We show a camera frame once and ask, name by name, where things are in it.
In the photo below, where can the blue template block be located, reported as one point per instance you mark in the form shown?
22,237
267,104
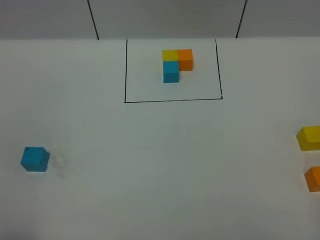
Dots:
171,72

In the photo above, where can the yellow template block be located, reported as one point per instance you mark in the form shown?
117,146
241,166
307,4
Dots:
169,55

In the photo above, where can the orange template block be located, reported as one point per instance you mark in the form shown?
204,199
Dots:
185,59

